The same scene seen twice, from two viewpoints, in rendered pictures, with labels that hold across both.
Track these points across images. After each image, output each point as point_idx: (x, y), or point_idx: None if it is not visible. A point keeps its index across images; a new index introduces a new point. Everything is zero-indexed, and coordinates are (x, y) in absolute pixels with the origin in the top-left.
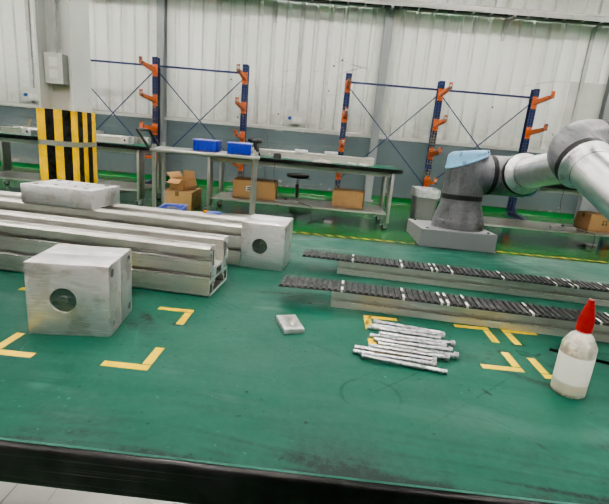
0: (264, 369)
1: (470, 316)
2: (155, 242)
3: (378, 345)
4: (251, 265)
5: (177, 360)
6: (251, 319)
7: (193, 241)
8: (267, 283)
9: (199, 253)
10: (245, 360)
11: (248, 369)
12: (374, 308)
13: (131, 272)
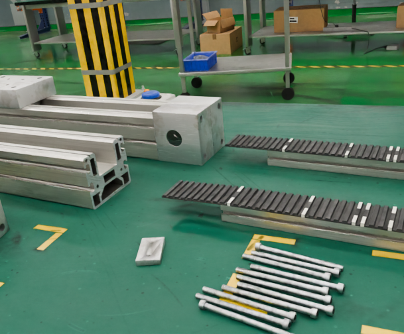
0: (79, 319)
1: (400, 240)
2: (36, 154)
3: (232, 288)
4: (170, 159)
5: (4, 301)
6: (117, 242)
7: (86, 144)
8: (172, 185)
9: (74, 165)
10: (69, 304)
11: (63, 317)
12: (271, 224)
13: (25, 183)
